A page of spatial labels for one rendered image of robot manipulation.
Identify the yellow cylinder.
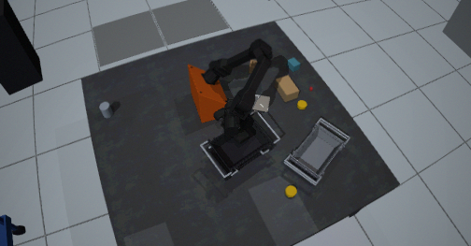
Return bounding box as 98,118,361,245
285,186,297,197
297,100,307,109

